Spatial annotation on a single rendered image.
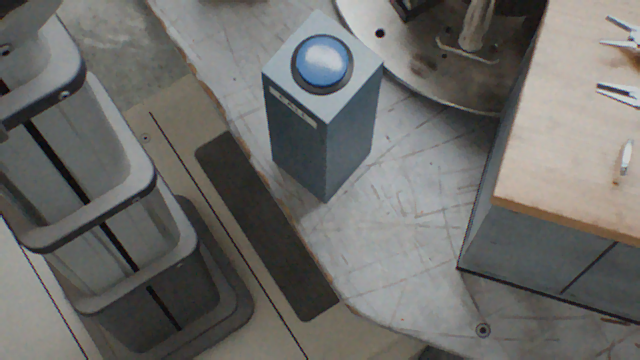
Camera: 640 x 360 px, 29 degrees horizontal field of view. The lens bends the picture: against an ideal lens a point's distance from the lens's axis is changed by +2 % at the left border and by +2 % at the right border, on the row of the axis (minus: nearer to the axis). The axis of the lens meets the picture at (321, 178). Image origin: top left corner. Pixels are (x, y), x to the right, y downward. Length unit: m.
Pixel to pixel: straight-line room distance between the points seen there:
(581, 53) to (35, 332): 1.00
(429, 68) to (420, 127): 0.06
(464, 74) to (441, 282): 0.21
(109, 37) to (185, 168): 0.43
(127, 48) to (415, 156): 0.98
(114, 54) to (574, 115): 1.28
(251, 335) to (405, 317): 0.55
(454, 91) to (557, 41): 0.27
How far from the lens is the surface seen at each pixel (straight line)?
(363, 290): 1.17
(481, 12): 1.12
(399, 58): 1.21
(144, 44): 2.10
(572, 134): 0.92
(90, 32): 2.12
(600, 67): 0.95
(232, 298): 1.66
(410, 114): 1.21
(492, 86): 1.21
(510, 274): 1.14
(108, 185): 1.04
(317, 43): 0.95
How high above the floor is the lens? 1.93
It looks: 74 degrees down
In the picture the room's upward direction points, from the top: straight up
